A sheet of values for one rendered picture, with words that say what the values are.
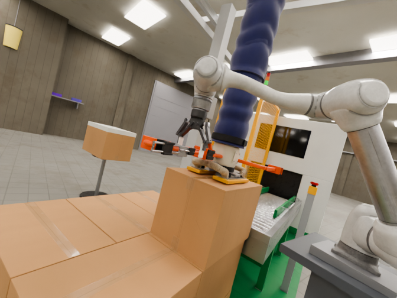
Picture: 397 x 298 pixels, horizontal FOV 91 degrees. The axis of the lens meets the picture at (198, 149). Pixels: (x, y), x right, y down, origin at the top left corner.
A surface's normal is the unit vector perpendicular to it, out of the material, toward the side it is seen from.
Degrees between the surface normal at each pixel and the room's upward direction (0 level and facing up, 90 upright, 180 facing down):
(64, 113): 90
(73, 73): 90
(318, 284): 90
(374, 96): 84
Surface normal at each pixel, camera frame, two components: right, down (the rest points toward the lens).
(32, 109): 0.63, 0.19
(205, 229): -0.56, -0.11
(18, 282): 0.25, -0.97
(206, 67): -0.18, 0.00
